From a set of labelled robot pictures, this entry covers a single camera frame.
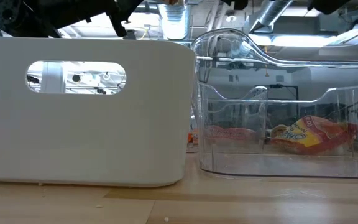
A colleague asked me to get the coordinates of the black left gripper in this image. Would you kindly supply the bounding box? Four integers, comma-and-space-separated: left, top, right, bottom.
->
57, 0, 144, 38

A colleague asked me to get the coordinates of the red yellow noodle packet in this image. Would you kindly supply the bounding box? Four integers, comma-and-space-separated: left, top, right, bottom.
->
268, 114, 358, 156

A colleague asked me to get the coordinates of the bright ceiling light panel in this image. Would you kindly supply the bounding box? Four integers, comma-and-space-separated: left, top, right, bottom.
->
249, 21, 358, 49

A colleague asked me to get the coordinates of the white column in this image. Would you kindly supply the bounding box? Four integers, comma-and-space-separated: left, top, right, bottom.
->
40, 61, 65, 93

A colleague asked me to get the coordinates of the white plastic bin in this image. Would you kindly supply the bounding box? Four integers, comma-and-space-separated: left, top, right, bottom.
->
0, 36, 197, 188

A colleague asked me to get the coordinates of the long clear plastic bin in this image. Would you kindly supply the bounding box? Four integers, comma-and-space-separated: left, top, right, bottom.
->
191, 27, 358, 180

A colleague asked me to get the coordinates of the smooth silver ventilation duct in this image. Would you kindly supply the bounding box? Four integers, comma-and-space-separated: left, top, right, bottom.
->
249, 0, 293, 34

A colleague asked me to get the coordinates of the ribbed silver ventilation duct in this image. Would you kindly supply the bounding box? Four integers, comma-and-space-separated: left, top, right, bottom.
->
158, 2, 190, 40

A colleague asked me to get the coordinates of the black rectangular stand frame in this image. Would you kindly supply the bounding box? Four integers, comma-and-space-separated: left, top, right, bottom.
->
255, 83, 300, 121

